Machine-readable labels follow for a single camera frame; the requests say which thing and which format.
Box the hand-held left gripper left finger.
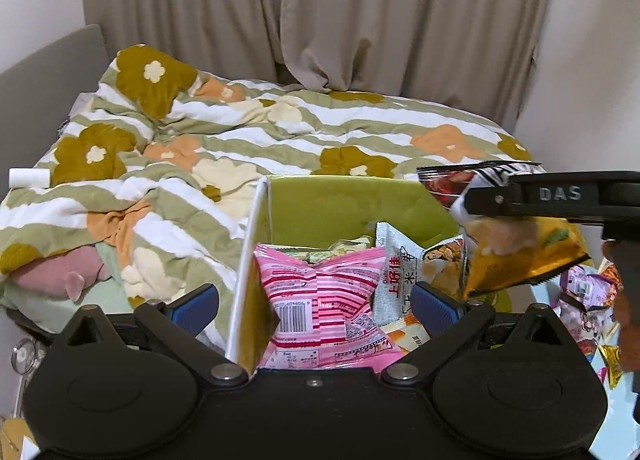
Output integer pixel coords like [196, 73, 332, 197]
[62, 284, 249, 384]

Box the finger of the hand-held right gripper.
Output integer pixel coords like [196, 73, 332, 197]
[464, 183, 640, 224]
[507, 170, 640, 185]

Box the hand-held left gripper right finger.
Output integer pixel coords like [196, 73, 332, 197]
[381, 282, 567, 384]

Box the orange and white snack packet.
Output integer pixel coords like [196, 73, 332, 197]
[382, 314, 432, 359]

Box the white chips packet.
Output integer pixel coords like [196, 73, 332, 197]
[375, 221, 469, 329]

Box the yellow packet with orange sticks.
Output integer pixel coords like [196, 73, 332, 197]
[416, 161, 592, 299]

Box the pale yellow lemon snack packet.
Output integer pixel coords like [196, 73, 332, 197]
[304, 236, 377, 267]

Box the pink striped snack packet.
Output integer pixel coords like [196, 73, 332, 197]
[252, 242, 409, 372]

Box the green cardboard box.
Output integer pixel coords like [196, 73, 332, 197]
[225, 175, 469, 374]

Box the person's right hand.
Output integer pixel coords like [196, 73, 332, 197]
[602, 240, 640, 372]

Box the purple snack packet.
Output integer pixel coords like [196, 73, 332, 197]
[559, 264, 622, 311]

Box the daisy print tablecloth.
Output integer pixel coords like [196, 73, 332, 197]
[529, 262, 640, 446]

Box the dark cartoon snack packet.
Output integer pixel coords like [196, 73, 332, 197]
[560, 304, 617, 357]

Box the pale green pillow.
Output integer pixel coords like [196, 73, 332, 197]
[0, 255, 133, 337]

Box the gold chocolate snack packet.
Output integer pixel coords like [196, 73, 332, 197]
[597, 344, 624, 389]

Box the pink plush toy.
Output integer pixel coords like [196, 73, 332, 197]
[9, 244, 114, 303]

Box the floral striped quilt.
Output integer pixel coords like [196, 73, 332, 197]
[0, 44, 547, 335]

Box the brown cardboard box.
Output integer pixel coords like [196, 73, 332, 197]
[0, 416, 38, 460]

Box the grey headboard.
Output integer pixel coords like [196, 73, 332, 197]
[0, 24, 109, 158]

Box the beige curtain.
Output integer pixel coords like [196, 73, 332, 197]
[81, 0, 559, 96]

